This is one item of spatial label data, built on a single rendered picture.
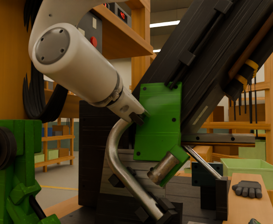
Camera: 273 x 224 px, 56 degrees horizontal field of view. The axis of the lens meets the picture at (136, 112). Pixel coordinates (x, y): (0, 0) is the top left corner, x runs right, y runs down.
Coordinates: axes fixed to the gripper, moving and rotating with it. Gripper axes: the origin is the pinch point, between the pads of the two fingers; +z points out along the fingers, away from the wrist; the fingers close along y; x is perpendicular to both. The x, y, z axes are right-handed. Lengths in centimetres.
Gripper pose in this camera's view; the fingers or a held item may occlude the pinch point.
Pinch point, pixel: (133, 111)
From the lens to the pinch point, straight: 65.0
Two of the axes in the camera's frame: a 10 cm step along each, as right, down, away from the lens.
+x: -7.3, 6.8, 0.7
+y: -5.8, -6.6, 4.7
